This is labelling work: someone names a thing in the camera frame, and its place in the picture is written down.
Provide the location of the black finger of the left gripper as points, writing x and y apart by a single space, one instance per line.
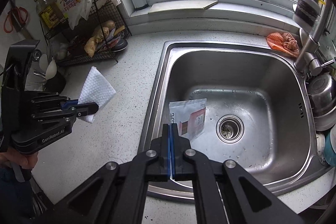
85 110

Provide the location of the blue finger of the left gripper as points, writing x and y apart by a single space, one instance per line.
69 104

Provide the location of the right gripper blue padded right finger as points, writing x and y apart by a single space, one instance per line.
183 166

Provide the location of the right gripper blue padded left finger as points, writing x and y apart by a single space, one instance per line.
159 155

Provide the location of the white textured paper towel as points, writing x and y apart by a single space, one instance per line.
96 89

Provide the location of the white pink paper packet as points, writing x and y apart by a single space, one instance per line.
189 116

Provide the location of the steel kitchen faucet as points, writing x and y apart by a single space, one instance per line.
311 16

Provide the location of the person's left hand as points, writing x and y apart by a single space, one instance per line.
26 162

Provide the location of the sink drain strainer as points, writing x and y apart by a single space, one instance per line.
229 129

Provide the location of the ginger root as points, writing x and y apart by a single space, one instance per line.
100 33

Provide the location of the cooking oil bottle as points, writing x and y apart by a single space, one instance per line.
49 13

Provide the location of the stainless steel sink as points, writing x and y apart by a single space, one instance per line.
257 112

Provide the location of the white plastic bag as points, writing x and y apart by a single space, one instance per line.
84 6

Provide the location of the orange dish cloth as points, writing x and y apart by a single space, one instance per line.
283 42

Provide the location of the stainless steel pot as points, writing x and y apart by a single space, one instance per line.
321 92

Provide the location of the black wire rack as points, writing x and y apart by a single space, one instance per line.
77 38

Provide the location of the red handled scissors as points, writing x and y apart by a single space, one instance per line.
16 20

